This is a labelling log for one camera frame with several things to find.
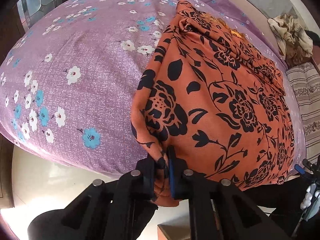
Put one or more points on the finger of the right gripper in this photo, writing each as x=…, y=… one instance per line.
x=305, y=169

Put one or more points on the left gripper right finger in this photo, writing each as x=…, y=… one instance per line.
x=218, y=210

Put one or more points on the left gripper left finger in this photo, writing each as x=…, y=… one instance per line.
x=120, y=209

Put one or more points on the orange black floral blouse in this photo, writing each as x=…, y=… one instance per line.
x=214, y=99

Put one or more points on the striped cushion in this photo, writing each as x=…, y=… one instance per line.
x=304, y=80

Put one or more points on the beige floral blanket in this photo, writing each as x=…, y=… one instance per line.
x=293, y=42

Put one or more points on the black cloth by headboard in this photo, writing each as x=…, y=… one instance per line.
x=315, y=38

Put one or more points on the purple floral bed sheet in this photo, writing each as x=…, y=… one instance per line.
x=67, y=86

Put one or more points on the wooden stained glass door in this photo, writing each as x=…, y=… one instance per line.
x=19, y=17

